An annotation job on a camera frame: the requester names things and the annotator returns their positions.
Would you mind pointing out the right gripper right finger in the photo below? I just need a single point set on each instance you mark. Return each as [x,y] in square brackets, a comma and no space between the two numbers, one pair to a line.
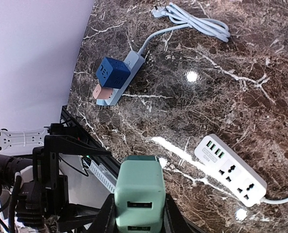
[173,221]

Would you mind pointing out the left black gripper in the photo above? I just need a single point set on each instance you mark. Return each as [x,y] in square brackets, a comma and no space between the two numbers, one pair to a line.
[46,195]

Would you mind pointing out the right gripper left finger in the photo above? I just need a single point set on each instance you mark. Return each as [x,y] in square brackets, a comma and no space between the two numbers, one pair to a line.
[105,221]

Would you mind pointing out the green plug adapter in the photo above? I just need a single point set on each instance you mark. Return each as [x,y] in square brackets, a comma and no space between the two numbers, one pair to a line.
[139,195]

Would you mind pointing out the pink plug adapter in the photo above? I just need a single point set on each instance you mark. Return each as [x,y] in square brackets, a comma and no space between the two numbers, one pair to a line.
[103,93]

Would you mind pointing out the blue cube socket adapter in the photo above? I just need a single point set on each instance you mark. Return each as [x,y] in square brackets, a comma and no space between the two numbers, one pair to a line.
[112,73]

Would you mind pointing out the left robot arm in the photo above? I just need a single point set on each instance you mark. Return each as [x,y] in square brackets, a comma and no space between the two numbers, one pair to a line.
[14,171]

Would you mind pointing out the white power strip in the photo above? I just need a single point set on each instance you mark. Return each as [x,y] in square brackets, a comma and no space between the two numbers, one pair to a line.
[232,171]

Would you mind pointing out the light blue power strip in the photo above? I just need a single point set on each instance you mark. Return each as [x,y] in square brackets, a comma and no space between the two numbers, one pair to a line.
[133,61]

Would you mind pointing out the grey slotted cable duct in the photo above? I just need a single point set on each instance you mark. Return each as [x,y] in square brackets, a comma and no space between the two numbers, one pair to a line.
[103,172]

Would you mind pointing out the black front rail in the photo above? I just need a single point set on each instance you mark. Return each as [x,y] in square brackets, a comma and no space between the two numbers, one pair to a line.
[109,162]

